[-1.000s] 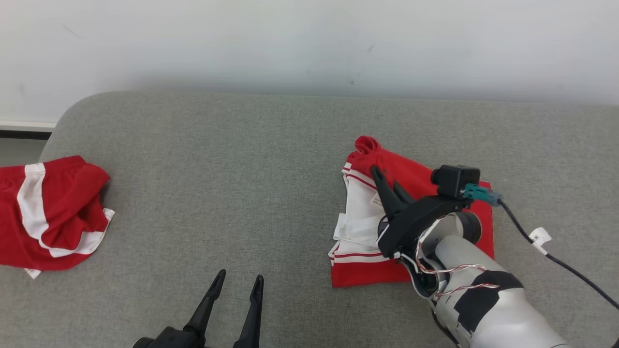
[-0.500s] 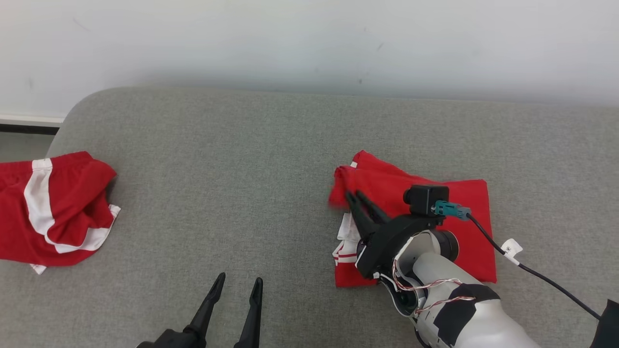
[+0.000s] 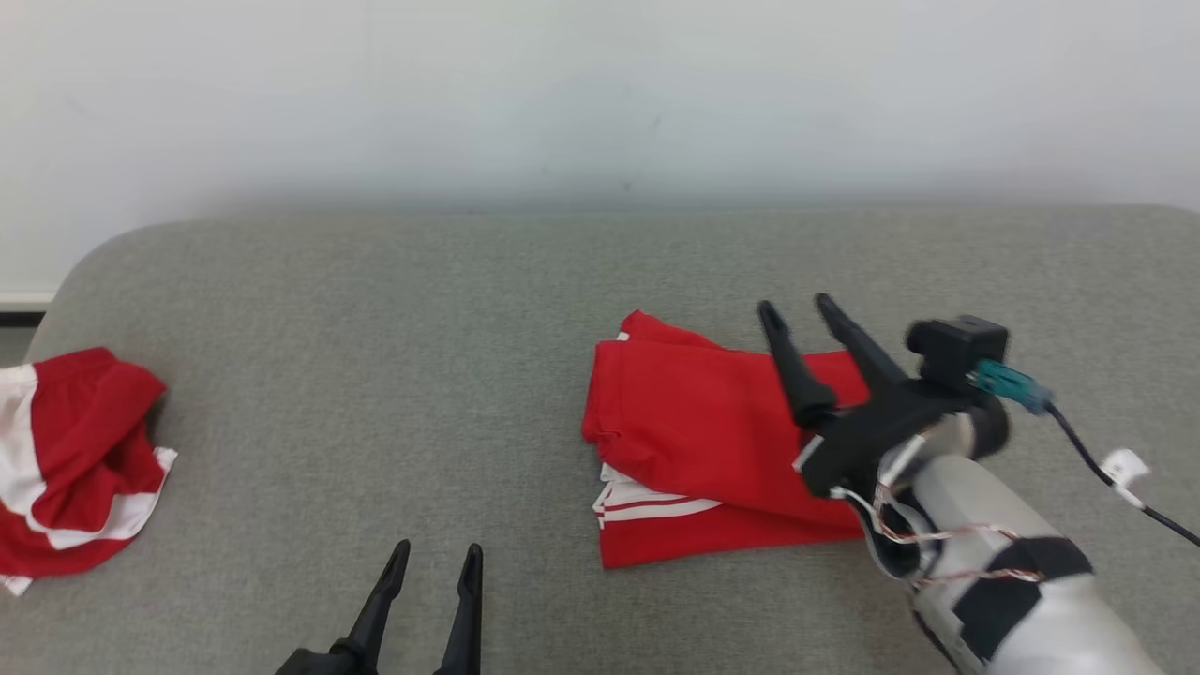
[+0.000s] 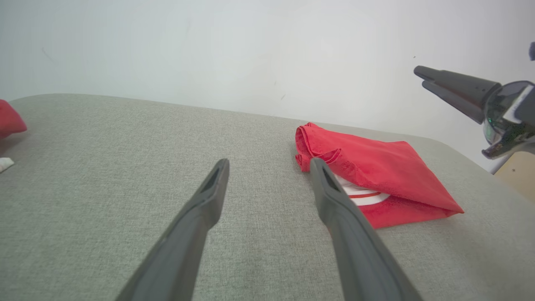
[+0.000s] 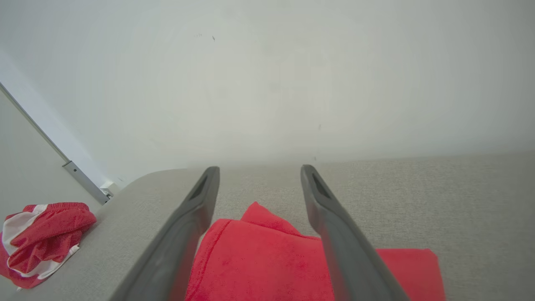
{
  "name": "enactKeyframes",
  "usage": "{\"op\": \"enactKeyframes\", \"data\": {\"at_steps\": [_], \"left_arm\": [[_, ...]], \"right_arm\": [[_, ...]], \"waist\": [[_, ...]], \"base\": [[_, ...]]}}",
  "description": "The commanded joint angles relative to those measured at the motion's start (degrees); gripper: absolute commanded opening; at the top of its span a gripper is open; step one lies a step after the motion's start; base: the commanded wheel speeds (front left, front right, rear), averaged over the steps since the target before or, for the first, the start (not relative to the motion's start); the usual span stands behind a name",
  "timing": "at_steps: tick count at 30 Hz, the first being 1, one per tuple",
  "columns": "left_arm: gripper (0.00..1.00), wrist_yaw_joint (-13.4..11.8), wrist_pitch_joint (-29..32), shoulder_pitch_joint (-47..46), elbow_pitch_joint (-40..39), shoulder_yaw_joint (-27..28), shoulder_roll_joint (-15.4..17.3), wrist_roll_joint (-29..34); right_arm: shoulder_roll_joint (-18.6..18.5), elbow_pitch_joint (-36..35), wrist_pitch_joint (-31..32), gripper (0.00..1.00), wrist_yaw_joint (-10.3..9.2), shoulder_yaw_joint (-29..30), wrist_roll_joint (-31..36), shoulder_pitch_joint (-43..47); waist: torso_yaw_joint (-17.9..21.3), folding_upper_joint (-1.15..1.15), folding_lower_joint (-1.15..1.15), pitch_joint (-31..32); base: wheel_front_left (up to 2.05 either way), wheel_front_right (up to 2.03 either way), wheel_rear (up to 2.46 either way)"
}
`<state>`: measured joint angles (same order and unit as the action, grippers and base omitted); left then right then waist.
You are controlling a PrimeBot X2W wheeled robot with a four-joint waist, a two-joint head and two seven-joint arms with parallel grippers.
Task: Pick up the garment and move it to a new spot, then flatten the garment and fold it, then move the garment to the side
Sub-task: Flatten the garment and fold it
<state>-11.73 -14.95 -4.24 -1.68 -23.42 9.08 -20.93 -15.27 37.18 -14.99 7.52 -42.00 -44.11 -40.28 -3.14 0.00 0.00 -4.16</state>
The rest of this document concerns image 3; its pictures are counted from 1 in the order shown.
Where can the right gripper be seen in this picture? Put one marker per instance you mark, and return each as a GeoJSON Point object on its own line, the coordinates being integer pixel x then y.
{"type": "Point", "coordinates": [862, 445]}

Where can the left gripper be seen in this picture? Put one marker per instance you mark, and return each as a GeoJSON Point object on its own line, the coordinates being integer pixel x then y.
{"type": "Point", "coordinates": [305, 664]}

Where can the red jersey number 23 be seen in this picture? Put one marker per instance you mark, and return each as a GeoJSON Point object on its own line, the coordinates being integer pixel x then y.
{"type": "Point", "coordinates": [694, 422]}

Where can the red shorts white stripe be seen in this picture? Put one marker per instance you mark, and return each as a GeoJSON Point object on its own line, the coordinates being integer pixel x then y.
{"type": "Point", "coordinates": [84, 412]}

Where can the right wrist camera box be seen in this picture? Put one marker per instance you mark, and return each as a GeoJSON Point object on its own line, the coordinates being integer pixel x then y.
{"type": "Point", "coordinates": [956, 347]}

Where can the black wall baseboard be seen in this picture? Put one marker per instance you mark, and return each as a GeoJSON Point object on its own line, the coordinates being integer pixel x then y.
{"type": "Point", "coordinates": [23, 317]}

